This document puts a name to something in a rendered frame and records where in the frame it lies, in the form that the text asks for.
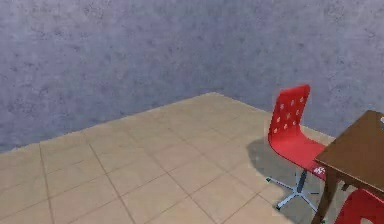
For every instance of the red swivel chair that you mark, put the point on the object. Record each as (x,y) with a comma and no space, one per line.
(289,140)
(361,208)

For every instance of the brown wooden table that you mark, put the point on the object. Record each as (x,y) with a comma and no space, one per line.
(360,156)

